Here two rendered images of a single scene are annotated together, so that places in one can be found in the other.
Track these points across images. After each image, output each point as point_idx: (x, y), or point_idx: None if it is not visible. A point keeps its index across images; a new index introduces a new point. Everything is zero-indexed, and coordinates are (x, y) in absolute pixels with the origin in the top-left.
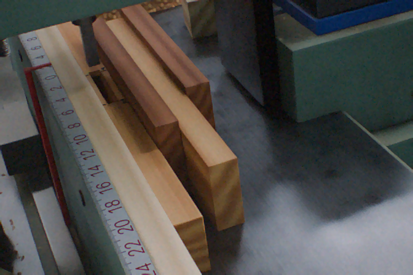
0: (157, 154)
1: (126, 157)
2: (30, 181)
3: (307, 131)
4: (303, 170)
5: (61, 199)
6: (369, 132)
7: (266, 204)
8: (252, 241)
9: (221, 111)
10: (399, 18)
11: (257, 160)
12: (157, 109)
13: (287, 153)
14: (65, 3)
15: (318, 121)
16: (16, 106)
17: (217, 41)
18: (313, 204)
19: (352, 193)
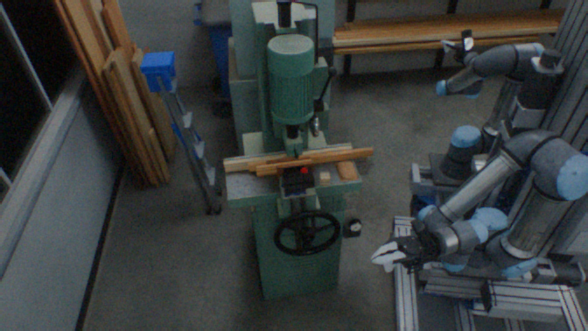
0: (264, 163)
1: (262, 158)
2: None
3: (276, 186)
4: (265, 184)
5: None
6: (271, 193)
7: (259, 179)
8: (252, 176)
9: None
10: (282, 191)
11: (270, 179)
12: (270, 161)
13: (270, 183)
14: (284, 144)
15: (277, 188)
16: None
17: (316, 181)
18: (256, 183)
19: (256, 187)
